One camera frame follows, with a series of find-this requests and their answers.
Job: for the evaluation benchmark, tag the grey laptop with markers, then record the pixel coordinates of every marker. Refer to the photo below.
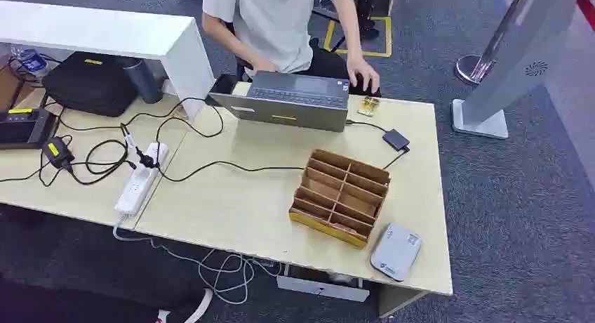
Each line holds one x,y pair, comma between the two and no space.
297,102

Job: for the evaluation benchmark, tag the wooden card box with dividers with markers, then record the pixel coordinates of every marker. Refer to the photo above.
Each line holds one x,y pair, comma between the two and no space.
340,197

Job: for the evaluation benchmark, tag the small yellow patterned card pack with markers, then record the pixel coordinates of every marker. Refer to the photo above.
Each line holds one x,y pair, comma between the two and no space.
368,106

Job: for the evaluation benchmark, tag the black computer mouse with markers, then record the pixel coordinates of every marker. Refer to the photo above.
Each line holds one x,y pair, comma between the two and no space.
365,85

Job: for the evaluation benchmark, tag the small black hub box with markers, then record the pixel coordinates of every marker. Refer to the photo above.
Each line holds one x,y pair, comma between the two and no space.
396,139

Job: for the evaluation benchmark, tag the person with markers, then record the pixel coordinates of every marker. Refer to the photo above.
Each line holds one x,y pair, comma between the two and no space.
272,28

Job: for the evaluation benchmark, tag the white drawer under desk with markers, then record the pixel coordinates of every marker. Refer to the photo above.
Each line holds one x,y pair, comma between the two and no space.
321,287

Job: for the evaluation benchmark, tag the grey card reader device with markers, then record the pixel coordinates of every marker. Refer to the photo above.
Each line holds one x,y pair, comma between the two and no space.
395,252

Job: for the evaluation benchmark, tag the white power strip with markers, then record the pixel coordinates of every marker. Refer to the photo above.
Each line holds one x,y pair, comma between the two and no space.
141,179

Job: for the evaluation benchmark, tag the dark blue cylinder bottle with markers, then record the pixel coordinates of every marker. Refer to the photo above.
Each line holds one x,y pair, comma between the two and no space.
143,82

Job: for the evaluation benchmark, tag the white shelf desk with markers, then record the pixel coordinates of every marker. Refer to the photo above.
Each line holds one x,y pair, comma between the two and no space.
116,35

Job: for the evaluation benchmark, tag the black bag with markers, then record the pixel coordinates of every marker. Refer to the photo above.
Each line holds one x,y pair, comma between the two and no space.
90,82

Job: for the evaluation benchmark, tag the grey kiosk stand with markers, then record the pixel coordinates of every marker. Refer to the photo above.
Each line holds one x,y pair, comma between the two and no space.
516,65

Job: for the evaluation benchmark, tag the black power adapter brick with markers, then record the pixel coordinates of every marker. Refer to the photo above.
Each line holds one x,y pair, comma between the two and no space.
57,152

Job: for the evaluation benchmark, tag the black device with yellow label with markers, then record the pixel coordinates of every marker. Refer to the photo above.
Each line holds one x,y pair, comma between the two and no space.
24,126

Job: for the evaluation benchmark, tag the clear plastic water bottle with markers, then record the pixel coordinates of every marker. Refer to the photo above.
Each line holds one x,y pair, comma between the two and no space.
30,61

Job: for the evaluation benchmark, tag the chrome stanchion post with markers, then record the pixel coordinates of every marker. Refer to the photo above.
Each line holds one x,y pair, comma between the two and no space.
483,51

